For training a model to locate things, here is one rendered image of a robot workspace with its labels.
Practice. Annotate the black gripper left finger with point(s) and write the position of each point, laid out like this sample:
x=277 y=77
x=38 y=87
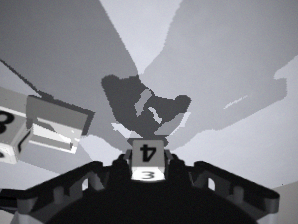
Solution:
x=36 y=205

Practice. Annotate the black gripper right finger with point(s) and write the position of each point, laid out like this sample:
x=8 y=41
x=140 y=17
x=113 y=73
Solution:
x=260 y=202

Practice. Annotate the white rectangular tray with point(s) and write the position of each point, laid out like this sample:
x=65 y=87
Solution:
x=46 y=134

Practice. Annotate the white cube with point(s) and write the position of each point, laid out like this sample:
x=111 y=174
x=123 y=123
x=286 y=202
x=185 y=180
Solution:
x=148 y=159
x=15 y=133

